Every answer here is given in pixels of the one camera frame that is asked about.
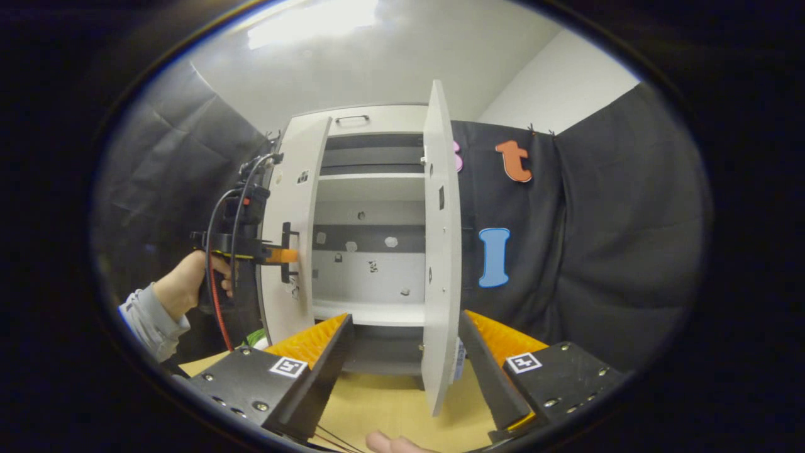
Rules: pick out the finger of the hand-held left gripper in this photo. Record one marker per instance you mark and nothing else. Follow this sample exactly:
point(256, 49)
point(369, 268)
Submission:
point(280, 255)

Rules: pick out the white printed box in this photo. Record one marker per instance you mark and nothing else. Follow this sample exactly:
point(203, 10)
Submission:
point(460, 358)

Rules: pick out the white double-door shoe cabinet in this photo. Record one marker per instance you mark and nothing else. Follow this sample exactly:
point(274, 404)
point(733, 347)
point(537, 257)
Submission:
point(377, 239)

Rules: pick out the white cabinet shelf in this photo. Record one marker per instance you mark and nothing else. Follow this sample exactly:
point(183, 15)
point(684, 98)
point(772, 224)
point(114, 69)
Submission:
point(371, 185)
point(371, 313)

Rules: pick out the white cabinet drawer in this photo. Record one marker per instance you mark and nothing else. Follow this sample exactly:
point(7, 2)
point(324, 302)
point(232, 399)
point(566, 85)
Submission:
point(396, 119)

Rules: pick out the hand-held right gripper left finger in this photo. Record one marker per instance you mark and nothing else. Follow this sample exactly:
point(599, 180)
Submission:
point(327, 371)

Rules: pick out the white shoe cabinet door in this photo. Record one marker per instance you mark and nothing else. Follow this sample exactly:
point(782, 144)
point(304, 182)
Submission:
point(440, 251)
point(308, 148)

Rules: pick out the green round object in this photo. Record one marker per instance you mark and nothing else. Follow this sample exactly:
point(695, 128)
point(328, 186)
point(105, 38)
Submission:
point(255, 338)

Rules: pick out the black backdrop cloth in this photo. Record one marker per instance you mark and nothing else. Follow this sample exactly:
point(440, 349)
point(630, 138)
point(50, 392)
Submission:
point(597, 220)

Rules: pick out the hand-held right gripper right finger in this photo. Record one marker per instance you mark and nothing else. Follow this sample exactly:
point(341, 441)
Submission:
point(487, 377)

